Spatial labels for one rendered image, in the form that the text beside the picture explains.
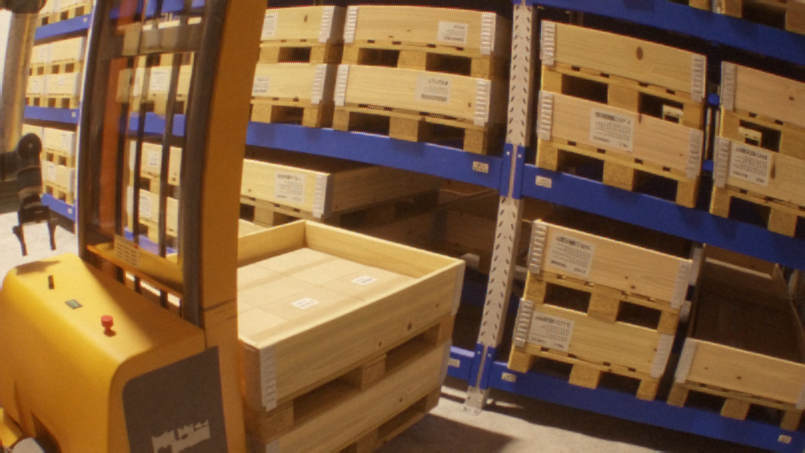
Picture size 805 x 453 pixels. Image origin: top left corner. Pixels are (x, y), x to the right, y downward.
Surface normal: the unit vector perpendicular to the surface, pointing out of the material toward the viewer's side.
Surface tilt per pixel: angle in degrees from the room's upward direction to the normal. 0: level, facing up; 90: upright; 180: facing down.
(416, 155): 90
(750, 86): 90
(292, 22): 90
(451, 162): 90
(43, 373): 74
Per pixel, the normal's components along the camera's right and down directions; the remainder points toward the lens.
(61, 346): -0.43, -0.20
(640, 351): -0.50, 0.17
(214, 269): 0.86, 0.22
